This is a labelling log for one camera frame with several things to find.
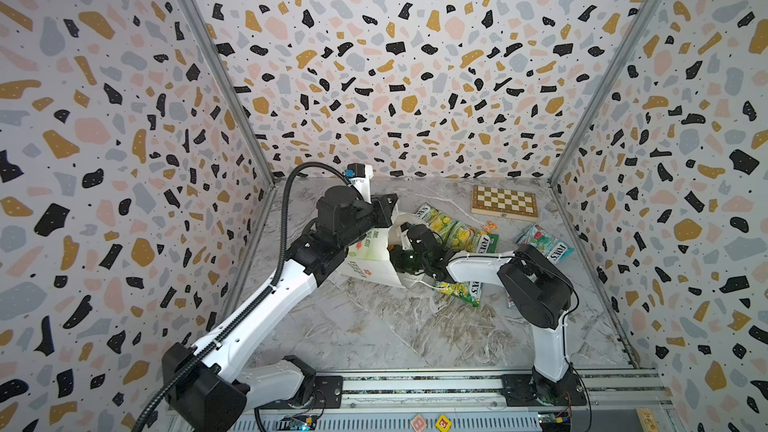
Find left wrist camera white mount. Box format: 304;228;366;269
345;163;373;202

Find black corrugated cable conduit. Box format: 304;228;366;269
128;161;352;432

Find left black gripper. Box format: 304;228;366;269
339;192;399;251

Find green lemon candy packet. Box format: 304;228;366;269
445;222;499;253

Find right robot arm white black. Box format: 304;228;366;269
389;222;576;405

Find white paper gift bag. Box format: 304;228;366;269
336;212;436;289

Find wooden block on rail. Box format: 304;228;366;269
636;407;661;432

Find yellow number block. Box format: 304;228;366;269
435;415;452;432

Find green apple tea candy packet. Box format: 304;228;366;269
435;281;482;307

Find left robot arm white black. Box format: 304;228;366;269
162;186;398;431

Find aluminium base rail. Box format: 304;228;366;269
161;365;661;432

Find small green spring tea packet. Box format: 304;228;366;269
415;203;458;239

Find teal mint candy packet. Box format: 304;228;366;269
516;224;574;264

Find wooden folding chess board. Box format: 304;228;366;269
471;185;539;222

